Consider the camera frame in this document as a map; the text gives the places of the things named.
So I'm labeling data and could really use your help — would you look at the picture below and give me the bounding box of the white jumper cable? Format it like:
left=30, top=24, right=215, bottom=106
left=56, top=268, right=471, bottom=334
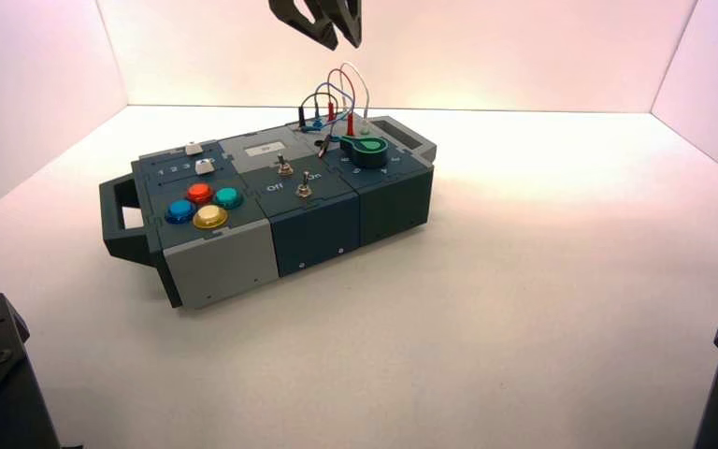
left=337, top=62, right=374, bottom=137

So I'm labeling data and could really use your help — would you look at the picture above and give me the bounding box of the black jumper cable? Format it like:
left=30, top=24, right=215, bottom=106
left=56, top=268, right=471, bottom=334
left=295, top=91, right=343, bottom=157

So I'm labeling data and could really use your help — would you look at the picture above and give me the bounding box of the small grey display panel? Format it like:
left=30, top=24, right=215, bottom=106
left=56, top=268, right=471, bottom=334
left=244, top=141, right=287, bottom=158

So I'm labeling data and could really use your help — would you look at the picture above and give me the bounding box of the dark teal grey control box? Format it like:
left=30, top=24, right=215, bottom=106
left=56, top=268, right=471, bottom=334
left=98, top=115, right=438, bottom=311

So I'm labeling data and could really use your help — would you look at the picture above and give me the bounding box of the blue round push button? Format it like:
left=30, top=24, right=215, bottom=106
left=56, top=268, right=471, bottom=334
left=165, top=199, right=198, bottom=225

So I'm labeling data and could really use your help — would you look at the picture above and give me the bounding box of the red jumper cable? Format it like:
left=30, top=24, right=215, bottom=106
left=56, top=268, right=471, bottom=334
left=325, top=67, right=358, bottom=138

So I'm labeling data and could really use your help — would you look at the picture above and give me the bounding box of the red round push button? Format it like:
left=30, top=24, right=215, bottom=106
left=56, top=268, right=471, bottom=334
left=186, top=182, right=215, bottom=206

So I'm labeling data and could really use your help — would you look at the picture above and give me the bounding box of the teal round push button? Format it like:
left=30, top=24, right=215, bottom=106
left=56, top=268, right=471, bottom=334
left=213, top=186, right=245, bottom=210

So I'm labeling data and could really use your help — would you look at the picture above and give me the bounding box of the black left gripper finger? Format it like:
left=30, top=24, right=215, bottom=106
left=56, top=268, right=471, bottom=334
left=269, top=0, right=340, bottom=52
left=326, top=0, right=364, bottom=50

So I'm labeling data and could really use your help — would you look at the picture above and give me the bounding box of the yellow round push button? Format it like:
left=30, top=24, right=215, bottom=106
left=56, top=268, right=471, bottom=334
left=192, top=205, right=230, bottom=231

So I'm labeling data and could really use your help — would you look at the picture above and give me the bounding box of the blue jumper cable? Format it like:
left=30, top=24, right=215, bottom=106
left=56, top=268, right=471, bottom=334
left=309, top=82, right=356, bottom=132

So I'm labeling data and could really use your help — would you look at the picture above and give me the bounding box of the green rotary dial knob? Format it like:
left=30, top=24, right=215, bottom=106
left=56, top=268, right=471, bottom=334
left=339, top=136, right=391, bottom=170

